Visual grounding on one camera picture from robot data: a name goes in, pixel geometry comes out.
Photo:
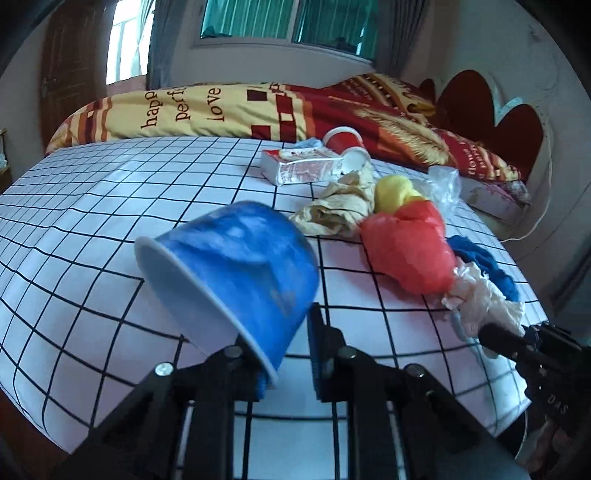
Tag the red plastic bag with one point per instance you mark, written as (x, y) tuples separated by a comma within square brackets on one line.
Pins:
[(406, 249)]

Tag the small bright window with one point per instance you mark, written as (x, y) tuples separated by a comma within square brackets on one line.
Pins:
[(124, 41)]

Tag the grey curtain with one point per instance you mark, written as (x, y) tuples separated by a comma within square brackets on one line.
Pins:
[(406, 32), (171, 41)]

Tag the yellow plastic bag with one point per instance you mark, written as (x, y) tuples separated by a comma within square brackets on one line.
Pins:
[(392, 191)]

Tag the beige crumpled paper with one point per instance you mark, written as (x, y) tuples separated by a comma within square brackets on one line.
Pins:
[(337, 207)]

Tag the blue paper bowl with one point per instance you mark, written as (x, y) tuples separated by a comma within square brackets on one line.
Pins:
[(231, 258)]

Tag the clear plastic bag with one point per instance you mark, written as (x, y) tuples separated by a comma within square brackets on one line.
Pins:
[(443, 184)]

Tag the blue cloth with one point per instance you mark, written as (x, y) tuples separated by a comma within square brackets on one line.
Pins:
[(480, 263)]

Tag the red heart-shaped headboard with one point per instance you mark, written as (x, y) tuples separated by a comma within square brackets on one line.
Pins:
[(471, 101)]

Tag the white checkered table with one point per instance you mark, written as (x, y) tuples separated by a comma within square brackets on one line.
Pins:
[(92, 207)]

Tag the white plastic bag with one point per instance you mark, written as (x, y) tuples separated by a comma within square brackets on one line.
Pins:
[(480, 304)]

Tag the brown wooden door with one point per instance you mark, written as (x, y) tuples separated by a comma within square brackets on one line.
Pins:
[(74, 74)]

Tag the red paper cup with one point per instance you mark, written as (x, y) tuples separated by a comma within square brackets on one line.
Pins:
[(344, 138)]

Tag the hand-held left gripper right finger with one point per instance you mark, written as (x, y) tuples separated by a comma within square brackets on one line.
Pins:
[(316, 353)]

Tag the large green-glass window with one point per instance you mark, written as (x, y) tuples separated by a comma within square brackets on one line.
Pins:
[(249, 18)]

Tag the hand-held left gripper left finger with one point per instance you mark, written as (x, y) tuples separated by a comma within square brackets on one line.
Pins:
[(217, 378)]

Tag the red and yellow printed blanket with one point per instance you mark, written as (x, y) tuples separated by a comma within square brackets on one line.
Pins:
[(184, 110)]

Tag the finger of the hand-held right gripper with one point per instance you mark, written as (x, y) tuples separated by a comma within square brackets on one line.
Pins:
[(549, 333), (503, 340)]

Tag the white paper cup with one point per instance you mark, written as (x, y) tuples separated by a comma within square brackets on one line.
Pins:
[(355, 159)]

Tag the light blue wrapper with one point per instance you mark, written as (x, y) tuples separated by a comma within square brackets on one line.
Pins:
[(308, 144)]

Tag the red and white carton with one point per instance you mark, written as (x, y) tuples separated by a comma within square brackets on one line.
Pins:
[(304, 168)]

